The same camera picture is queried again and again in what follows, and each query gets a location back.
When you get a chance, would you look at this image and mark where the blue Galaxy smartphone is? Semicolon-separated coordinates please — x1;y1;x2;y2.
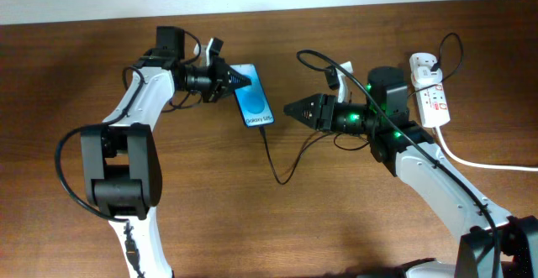
232;64;275;128

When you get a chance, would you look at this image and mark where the black USB charging cable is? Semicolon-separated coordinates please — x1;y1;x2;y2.
258;32;465;186

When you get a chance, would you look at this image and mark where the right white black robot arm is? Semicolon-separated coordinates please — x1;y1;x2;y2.
283;66;537;277

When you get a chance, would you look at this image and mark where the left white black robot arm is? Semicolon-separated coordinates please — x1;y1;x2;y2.
81;26;251;277

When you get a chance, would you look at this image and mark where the white USB charger adapter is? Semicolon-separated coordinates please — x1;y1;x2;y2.
411;66;443;89

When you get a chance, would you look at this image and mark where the white power strip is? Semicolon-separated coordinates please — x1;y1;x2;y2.
409;53;451;129

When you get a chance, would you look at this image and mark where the white power strip cord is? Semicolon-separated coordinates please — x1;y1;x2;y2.
431;126;538;173

